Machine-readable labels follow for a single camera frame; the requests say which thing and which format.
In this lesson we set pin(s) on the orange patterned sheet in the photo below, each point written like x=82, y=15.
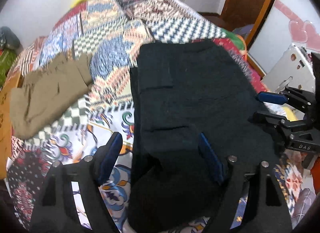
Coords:
x=5, y=125

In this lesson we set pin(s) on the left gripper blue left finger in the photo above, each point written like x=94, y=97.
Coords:
x=55, y=208

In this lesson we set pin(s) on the wooden wardrobe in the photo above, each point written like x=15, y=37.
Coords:
x=239, y=13

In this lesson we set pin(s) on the white sliding wardrobe door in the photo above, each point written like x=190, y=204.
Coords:
x=288, y=22

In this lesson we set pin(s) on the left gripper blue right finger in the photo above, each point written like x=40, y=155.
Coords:
x=266, y=209

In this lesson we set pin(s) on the colourful fleece blanket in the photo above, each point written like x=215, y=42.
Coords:
x=237, y=40

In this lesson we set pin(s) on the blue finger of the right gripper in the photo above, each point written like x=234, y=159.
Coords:
x=273, y=98
x=269, y=122

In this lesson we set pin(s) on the patchwork patterned bedspread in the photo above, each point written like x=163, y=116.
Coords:
x=113, y=31

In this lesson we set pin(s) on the black pants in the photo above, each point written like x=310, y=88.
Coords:
x=181, y=91

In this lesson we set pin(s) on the folded khaki pants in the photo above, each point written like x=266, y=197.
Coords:
x=47, y=93

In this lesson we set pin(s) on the pile of blue clothes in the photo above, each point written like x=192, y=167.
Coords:
x=8, y=39

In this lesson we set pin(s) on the green storage bag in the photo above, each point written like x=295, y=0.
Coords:
x=7, y=58

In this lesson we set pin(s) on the white suitcase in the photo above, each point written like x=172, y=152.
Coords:
x=294, y=69

